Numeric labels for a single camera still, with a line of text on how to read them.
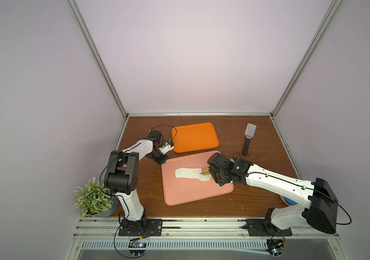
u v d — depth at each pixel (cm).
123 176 50
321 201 39
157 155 83
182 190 85
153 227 73
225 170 58
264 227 65
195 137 107
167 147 90
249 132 110
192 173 89
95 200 66
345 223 42
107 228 76
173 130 112
